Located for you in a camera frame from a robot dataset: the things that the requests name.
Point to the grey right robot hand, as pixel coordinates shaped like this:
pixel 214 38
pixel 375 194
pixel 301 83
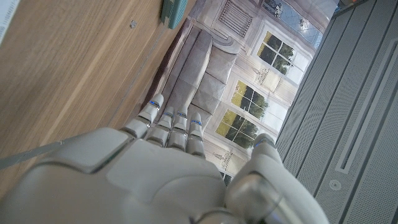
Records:
pixel 140 180

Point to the white card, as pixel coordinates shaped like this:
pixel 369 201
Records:
pixel 6 15

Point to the printed living room backdrop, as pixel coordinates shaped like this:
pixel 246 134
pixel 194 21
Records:
pixel 248 62

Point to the round ceiling fitting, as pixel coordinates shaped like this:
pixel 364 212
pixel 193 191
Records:
pixel 335 185

